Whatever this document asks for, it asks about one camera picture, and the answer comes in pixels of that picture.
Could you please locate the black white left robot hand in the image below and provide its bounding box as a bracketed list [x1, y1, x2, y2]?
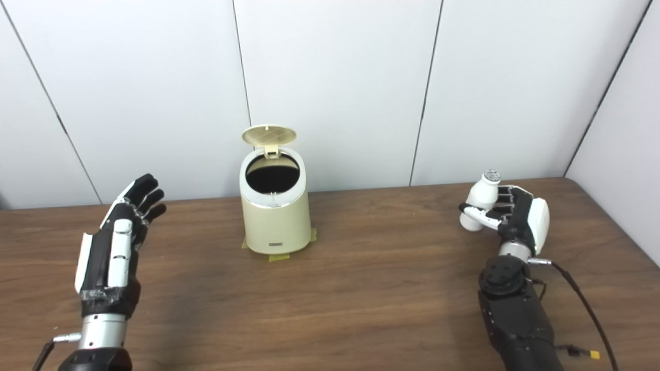
[74, 173, 168, 319]

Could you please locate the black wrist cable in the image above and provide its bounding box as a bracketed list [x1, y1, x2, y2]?
[32, 333, 82, 371]
[529, 258, 619, 371]

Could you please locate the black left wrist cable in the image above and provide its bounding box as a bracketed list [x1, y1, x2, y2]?
[32, 333, 82, 371]

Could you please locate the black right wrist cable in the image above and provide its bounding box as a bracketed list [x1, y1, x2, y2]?
[529, 258, 619, 371]

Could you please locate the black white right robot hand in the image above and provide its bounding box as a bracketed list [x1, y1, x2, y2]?
[458, 185, 551, 256]

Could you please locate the small white plastic bottle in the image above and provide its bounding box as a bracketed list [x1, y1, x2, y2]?
[459, 170, 502, 232]

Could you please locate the cream round bin lid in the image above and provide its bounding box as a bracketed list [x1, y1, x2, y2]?
[242, 124, 298, 158]

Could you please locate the cream-colored round bin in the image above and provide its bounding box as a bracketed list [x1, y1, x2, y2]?
[239, 124, 312, 255]

